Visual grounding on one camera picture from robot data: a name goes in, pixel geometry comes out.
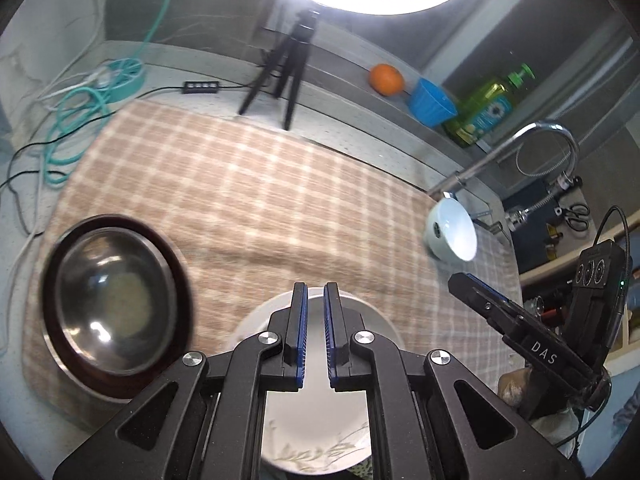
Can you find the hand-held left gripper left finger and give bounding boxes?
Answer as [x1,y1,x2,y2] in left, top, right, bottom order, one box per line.
[52,282,307,480]

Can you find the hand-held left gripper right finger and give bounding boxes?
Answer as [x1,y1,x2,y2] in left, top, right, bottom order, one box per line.
[324,282,585,480]

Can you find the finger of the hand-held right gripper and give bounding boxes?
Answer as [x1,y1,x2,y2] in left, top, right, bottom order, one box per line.
[447,272,532,342]

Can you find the small white bowl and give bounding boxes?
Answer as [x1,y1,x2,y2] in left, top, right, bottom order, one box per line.
[425,197,478,262]

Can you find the white oval plate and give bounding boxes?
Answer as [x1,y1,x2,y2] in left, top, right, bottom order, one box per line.
[225,294,401,476]

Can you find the dark red bowl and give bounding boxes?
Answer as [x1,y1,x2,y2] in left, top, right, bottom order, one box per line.
[42,215,196,376]

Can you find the large steel bowl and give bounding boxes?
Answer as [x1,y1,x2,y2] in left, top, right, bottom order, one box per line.
[40,212,198,403]

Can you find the person's right hand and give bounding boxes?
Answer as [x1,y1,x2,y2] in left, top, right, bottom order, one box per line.
[499,367,532,408]

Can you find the black scissors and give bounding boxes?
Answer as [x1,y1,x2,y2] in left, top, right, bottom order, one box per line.
[562,202,591,231]

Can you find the chrome faucet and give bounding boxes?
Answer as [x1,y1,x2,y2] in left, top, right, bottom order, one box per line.
[427,120,583,231]

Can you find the plaid beige tablecloth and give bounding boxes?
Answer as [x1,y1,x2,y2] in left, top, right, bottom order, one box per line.
[22,97,523,461]

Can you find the green soap bottle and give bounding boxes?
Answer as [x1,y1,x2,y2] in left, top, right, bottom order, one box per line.
[442,63,535,148]

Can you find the blue plastic bowl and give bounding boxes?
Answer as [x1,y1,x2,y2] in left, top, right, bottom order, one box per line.
[406,77,458,128]

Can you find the orange fruit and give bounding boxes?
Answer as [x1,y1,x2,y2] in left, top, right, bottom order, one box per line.
[369,63,405,97]

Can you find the black tripod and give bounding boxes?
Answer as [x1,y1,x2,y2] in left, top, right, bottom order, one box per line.
[239,7,321,131]

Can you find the black thin cable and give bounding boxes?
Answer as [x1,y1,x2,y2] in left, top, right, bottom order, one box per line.
[0,85,186,196]

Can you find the teal cable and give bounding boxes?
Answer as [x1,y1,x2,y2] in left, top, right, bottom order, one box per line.
[42,0,183,188]

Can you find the teal cable reel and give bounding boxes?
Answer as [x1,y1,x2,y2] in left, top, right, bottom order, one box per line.
[102,57,147,103]

